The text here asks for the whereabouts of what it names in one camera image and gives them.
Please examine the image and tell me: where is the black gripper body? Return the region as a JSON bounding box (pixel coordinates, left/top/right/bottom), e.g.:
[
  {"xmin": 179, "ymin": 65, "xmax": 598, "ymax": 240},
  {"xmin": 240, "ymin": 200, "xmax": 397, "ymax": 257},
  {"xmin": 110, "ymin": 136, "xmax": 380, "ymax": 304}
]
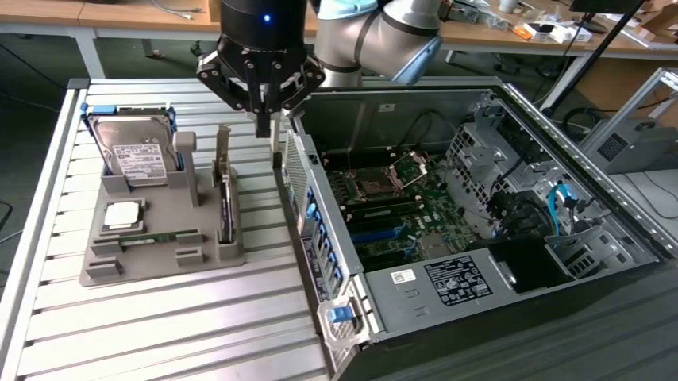
[{"xmin": 217, "ymin": 0, "xmax": 308, "ymax": 60}]

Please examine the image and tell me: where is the graphics card with metal bracket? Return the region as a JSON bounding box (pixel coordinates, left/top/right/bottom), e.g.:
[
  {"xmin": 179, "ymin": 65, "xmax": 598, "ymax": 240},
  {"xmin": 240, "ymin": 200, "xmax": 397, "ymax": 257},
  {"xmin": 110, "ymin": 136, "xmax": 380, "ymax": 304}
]
[{"xmin": 213, "ymin": 123, "xmax": 239, "ymax": 245}]

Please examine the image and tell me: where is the hard disk in blue caddy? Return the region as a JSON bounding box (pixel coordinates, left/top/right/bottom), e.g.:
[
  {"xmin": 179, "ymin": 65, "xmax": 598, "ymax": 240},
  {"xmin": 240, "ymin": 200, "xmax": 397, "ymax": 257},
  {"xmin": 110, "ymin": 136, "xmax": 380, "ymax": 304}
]
[{"xmin": 78, "ymin": 102, "xmax": 180, "ymax": 188}]

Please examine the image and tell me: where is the metal socket cover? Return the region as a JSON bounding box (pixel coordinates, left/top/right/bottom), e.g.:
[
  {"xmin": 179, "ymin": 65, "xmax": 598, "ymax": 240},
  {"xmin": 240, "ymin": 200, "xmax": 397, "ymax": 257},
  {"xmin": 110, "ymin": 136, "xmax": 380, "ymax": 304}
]
[{"xmin": 388, "ymin": 152, "xmax": 431, "ymax": 188}]

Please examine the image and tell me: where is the CPU socket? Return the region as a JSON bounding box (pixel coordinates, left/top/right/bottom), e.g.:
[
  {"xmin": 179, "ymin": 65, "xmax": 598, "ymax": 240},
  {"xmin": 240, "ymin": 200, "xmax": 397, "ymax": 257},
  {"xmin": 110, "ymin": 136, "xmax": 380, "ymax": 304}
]
[{"xmin": 352, "ymin": 168, "xmax": 404, "ymax": 200}]

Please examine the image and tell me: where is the grey metal drive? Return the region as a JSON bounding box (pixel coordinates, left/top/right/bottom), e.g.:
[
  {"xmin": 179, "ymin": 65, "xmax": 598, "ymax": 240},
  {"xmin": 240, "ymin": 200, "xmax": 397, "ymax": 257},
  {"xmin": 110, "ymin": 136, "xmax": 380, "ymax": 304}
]
[{"xmin": 445, "ymin": 0, "xmax": 498, "ymax": 24}]

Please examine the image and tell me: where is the wooden desk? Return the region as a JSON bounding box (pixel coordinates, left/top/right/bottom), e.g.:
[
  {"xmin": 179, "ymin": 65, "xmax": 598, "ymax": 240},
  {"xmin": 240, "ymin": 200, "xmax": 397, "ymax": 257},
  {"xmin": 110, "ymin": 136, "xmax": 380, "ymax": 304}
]
[
  {"xmin": 0, "ymin": 0, "xmax": 319, "ymax": 80},
  {"xmin": 439, "ymin": 0, "xmax": 678, "ymax": 116}
]

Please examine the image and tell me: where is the black expansion slot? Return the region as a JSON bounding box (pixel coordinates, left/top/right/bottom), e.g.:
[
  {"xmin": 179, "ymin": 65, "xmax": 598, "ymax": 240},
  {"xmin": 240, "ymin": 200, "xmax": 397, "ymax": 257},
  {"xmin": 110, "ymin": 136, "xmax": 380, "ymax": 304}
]
[
  {"xmin": 343, "ymin": 200, "xmax": 424, "ymax": 216},
  {"xmin": 347, "ymin": 213, "xmax": 403, "ymax": 226}
]

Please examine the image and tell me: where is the grey perforated disk bay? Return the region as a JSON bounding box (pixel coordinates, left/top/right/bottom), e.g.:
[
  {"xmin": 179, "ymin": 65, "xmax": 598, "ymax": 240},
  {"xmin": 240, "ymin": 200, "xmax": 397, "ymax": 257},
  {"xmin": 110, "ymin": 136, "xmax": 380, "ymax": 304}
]
[{"xmin": 443, "ymin": 98, "xmax": 536, "ymax": 194}]

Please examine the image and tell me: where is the silver CPU chip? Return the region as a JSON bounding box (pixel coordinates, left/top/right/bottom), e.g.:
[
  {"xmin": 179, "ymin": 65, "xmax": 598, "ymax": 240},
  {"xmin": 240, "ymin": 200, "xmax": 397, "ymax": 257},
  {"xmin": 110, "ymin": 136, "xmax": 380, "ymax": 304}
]
[{"xmin": 102, "ymin": 201, "xmax": 144, "ymax": 231}]

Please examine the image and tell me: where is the open PC case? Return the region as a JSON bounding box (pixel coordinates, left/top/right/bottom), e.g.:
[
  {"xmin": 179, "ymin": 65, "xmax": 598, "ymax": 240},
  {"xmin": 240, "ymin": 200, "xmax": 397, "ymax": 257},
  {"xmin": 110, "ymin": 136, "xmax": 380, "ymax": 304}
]
[{"xmin": 269, "ymin": 81, "xmax": 668, "ymax": 381}]

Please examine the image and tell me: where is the blue expansion slot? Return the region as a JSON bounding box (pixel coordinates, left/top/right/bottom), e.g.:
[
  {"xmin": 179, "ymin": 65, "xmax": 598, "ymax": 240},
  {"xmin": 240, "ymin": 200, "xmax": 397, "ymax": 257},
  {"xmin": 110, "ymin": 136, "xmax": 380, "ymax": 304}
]
[{"xmin": 348, "ymin": 226, "xmax": 408, "ymax": 244}]

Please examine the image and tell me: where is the green motherboard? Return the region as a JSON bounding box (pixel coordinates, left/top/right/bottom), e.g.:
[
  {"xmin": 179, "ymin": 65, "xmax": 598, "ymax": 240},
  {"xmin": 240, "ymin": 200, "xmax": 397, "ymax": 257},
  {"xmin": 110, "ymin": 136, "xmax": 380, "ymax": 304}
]
[{"xmin": 321, "ymin": 149, "xmax": 480, "ymax": 271}]

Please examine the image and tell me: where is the orange and white box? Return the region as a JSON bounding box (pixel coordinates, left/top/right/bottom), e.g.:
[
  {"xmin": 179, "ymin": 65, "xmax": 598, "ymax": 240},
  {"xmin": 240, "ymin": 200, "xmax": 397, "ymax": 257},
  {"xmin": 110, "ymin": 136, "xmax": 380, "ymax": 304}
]
[{"xmin": 514, "ymin": 21, "xmax": 555, "ymax": 41}]

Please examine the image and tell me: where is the green RAM stick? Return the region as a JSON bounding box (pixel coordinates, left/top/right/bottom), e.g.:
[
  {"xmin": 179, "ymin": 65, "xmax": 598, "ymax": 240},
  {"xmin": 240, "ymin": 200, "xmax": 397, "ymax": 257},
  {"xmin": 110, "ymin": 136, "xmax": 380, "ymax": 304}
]
[{"xmin": 116, "ymin": 231, "xmax": 183, "ymax": 244}]

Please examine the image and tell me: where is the silver chipset heat sink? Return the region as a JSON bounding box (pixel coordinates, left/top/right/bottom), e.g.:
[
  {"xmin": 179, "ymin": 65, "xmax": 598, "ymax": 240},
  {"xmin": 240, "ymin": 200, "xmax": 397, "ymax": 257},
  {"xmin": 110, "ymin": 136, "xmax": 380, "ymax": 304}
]
[{"xmin": 420, "ymin": 233, "xmax": 452, "ymax": 256}]

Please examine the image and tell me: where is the grey parts rack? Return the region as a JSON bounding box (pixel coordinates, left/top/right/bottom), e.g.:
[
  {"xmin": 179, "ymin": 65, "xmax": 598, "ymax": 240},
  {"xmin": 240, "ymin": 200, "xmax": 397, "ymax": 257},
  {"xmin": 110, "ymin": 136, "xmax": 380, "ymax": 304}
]
[{"xmin": 78, "ymin": 130, "xmax": 248, "ymax": 287}]

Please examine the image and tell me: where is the black stand pole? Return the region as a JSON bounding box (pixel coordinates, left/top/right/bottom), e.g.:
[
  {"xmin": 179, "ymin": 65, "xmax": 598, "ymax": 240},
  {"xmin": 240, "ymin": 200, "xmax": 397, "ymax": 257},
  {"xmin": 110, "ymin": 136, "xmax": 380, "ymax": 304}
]
[{"xmin": 538, "ymin": 0, "xmax": 651, "ymax": 117}]

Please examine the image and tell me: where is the black monitor stand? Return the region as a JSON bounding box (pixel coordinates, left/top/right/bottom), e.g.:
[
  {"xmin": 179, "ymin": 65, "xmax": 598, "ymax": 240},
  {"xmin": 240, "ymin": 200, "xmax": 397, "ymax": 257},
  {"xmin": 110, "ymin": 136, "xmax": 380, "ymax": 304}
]
[{"xmin": 568, "ymin": 0, "xmax": 644, "ymax": 33}]

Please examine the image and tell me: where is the grey power supply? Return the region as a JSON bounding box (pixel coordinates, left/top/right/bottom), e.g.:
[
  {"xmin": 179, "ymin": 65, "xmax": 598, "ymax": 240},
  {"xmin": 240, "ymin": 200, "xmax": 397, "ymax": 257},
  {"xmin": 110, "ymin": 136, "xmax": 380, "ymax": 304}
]
[{"xmin": 361, "ymin": 248, "xmax": 519, "ymax": 347}]

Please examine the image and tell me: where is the blue case latch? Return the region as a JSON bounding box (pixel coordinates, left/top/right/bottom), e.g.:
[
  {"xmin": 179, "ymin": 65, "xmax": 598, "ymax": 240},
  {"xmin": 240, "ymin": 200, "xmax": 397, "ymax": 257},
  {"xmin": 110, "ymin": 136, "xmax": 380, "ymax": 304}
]
[{"xmin": 325, "ymin": 306, "xmax": 355, "ymax": 324}]

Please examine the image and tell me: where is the grey computer box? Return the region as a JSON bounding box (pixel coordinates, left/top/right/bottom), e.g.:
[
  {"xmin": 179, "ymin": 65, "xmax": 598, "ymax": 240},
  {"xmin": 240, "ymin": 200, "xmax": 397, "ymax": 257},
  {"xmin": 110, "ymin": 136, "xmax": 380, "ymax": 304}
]
[{"xmin": 578, "ymin": 117, "xmax": 678, "ymax": 175}]

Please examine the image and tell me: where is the cardboard box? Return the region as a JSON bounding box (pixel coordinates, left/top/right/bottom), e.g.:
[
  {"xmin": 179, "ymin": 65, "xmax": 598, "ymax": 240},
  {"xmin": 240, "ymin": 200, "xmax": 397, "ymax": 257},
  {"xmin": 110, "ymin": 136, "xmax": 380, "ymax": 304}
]
[{"xmin": 638, "ymin": 0, "xmax": 678, "ymax": 44}]

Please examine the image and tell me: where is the grey wire on desk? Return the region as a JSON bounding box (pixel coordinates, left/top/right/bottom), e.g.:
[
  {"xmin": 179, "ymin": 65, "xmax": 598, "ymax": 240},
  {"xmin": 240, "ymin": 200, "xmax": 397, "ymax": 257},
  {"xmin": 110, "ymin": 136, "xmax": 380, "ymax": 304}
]
[{"xmin": 149, "ymin": 0, "xmax": 207, "ymax": 20}]

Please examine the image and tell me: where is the black looped wire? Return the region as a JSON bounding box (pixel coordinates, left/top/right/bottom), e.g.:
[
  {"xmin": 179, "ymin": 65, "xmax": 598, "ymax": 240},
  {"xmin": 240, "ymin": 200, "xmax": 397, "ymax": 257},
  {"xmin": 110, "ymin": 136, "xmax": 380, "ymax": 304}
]
[{"xmin": 397, "ymin": 110, "xmax": 457, "ymax": 148}]

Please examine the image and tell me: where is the black wire bundle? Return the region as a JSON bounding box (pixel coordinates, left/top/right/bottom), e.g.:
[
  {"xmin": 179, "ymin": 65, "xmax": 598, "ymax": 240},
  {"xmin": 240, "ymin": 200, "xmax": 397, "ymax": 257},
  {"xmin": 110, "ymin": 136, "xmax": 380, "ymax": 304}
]
[{"xmin": 486, "ymin": 189, "xmax": 555, "ymax": 241}]

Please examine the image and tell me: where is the light blue wire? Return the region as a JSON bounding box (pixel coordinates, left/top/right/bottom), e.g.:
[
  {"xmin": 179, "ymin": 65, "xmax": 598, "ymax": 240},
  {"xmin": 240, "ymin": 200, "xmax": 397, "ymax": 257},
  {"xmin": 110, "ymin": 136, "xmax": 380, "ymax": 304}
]
[{"xmin": 547, "ymin": 181, "xmax": 583, "ymax": 238}]

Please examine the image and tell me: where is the aluminium frame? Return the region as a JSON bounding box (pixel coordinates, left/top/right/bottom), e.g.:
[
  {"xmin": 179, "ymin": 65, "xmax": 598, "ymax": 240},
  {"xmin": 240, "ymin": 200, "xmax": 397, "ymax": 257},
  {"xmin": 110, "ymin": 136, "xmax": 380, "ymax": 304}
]
[{"xmin": 616, "ymin": 66, "xmax": 678, "ymax": 132}]

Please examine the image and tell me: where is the grey metal bay bracket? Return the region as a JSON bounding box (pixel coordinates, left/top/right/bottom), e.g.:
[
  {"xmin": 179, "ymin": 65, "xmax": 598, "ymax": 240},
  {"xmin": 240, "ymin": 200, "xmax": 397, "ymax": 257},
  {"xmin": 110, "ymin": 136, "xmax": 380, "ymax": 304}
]
[{"xmin": 543, "ymin": 225, "xmax": 646, "ymax": 281}]

